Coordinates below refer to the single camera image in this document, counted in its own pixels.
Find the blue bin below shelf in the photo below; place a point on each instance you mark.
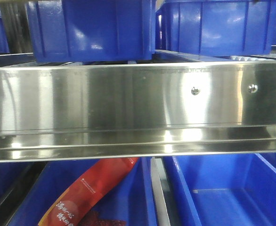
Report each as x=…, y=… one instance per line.
x=131, y=201

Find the blue bin upper right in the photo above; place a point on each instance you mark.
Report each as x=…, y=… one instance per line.
x=216, y=28

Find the blue bin upper left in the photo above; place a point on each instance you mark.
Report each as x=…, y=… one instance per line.
x=91, y=30

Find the red snack package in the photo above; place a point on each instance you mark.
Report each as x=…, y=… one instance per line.
x=86, y=191

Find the blue bin lower right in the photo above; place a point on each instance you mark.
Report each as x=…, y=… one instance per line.
x=223, y=189

